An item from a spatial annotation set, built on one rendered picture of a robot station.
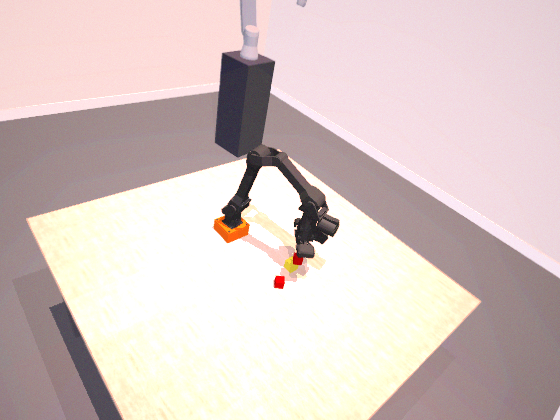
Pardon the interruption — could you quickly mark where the yellow cube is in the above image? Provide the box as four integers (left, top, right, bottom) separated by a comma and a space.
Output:
284, 256, 299, 273

